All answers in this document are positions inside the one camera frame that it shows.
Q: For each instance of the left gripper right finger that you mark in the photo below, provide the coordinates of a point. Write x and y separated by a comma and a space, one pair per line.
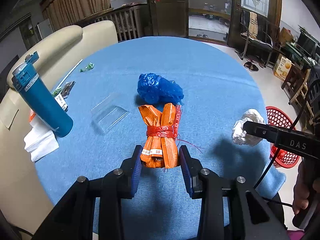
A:
230, 209

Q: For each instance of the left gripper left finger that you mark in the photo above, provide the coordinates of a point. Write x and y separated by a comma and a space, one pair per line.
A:
72, 217

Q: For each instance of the orange bag bundle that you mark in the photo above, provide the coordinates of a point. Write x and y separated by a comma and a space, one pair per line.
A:
160, 149

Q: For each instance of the clear plastic tray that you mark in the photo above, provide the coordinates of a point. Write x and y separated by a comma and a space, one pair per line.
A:
108, 113

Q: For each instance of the blue plastic bag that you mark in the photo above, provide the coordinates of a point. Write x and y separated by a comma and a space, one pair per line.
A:
155, 89

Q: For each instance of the red mesh trash basket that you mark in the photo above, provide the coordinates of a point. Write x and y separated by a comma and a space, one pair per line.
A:
282, 123

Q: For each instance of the person right hand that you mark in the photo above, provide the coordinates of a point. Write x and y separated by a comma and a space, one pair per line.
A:
300, 192

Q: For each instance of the cream leather sofa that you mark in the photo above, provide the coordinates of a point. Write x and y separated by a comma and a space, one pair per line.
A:
23, 200

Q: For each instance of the yellow printed carton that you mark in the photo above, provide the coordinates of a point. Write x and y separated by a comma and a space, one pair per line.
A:
282, 67

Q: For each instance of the white folded tissue stack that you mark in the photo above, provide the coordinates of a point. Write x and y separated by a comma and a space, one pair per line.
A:
40, 141

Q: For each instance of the pair of slippers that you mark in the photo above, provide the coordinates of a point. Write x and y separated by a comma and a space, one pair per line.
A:
251, 67

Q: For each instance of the black metal chair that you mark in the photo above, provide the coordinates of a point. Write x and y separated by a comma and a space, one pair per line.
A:
258, 32

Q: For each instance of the dark snack wrapper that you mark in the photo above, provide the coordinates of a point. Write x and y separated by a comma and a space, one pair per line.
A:
67, 89

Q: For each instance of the white stick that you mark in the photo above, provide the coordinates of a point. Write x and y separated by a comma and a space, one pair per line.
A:
68, 74

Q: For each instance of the blue tablecloth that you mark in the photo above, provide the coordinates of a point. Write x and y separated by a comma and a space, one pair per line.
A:
217, 92

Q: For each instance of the teal insulated bottle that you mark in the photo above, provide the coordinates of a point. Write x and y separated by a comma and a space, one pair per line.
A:
31, 88

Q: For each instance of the green candy wrapper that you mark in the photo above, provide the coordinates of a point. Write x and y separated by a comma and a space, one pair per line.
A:
88, 67

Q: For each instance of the wooden crib railing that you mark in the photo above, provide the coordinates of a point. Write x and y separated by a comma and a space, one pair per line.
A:
130, 20

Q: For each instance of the beige curtain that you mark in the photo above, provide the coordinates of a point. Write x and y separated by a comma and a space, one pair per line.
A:
62, 13

